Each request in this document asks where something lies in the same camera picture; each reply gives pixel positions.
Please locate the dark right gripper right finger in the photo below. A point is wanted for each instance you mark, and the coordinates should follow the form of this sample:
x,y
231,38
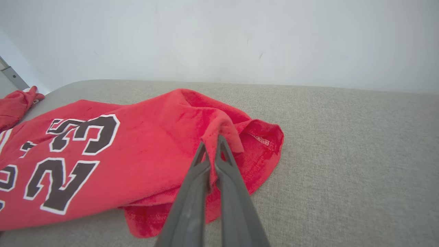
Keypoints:
x,y
236,212

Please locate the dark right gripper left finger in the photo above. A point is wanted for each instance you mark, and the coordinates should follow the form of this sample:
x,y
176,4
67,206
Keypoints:
x,y
187,212

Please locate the red basketball jersey number 23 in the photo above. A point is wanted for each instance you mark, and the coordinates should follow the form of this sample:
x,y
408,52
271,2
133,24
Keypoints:
x,y
144,161

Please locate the red shorts white side stripe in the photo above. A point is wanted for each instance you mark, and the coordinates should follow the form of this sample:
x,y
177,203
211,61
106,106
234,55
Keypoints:
x,y
15,104

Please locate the grey fabric sofa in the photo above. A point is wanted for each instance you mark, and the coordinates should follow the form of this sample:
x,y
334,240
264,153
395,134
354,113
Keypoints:
x,y
343,164

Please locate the grey metal bar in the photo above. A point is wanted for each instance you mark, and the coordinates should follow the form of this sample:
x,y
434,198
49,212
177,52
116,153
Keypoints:
x,y
13,76

